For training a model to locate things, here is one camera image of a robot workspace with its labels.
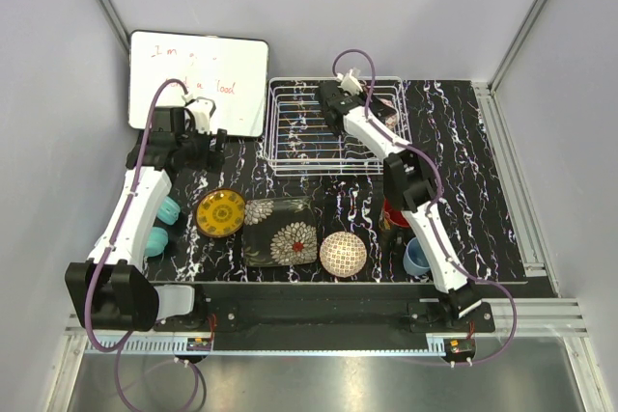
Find light blue plastic cup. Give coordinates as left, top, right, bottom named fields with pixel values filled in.
left=403, top=237, right=431, bottom=276

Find red black mug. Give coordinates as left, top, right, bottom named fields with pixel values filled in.
left=378, top=200, right=414, bottom=254

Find black floral square plate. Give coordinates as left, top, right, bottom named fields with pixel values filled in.
left=242, top=196, right=318, bottom=267

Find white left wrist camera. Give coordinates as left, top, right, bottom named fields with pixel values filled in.
left=183, top=94, right=216, bottom=134

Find blue patterned bowl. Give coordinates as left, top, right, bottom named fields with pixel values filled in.
left=377, top=98, right=400, bottom=131

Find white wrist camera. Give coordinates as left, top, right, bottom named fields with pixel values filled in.
left=183, top=94, right=216, bottom=134
left=336, top=68, right=364, bottom=96

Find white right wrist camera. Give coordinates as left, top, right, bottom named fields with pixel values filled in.
left=336, top=68, right=364, bottom=96

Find white wire dish rack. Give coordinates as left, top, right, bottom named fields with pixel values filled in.
left=262, top=77, right=382, bottom=177

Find yellow patterned small plate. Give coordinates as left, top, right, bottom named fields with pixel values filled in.
left=194, top=188, right=245, bottom=238

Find red white patterned bowl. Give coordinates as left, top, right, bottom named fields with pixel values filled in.
left=319, top=232, right=367, bottom=278

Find teal cat ear headphones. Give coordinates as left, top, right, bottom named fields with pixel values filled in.
left=94, top=192, right=183, bottom=259

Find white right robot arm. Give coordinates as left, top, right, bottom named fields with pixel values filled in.
left=315, top=80, right=481, bottom=332

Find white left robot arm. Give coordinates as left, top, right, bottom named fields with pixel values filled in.
left=65, top=97, right=227, bottom=332

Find white whiteboard with red writing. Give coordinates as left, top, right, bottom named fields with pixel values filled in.
left=128, top=31, right=269, bottom=138

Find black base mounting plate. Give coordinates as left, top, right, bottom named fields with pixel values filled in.
left=155, top=297, right=496, bottom=334

